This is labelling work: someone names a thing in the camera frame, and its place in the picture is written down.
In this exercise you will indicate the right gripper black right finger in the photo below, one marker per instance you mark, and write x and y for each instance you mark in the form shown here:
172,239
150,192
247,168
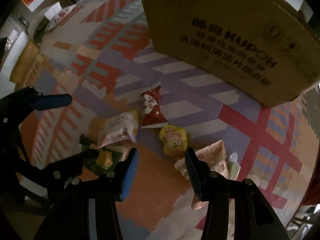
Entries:
199,174

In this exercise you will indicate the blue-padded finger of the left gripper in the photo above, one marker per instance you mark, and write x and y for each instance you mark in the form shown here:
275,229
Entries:
53,101

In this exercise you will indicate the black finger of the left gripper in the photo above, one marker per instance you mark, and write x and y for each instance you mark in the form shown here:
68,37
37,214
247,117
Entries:
62,171

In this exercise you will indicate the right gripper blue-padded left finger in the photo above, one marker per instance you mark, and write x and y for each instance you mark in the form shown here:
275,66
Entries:
128,172

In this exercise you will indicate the green candy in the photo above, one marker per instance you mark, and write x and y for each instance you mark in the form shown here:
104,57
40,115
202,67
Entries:
233,166

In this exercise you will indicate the white Denma cheese ball bag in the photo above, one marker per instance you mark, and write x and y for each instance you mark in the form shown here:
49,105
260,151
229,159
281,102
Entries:
119,128

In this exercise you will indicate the beige red biscuit packet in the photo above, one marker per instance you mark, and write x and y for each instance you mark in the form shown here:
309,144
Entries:
214,156

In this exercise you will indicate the dark green chip packet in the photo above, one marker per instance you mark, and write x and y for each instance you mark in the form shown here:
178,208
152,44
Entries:
108,156

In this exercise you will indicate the yellow snack pouch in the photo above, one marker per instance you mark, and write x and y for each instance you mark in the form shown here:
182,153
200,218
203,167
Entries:
174,141

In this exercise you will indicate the red white snack packet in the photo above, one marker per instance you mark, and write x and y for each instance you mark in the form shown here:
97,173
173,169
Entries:
153,116

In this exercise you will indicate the colourful patterned tablecloth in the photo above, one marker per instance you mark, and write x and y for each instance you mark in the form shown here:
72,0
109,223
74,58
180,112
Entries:
102,54

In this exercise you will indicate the brown cardboard box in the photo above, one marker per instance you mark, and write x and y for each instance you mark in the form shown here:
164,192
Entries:
265,48

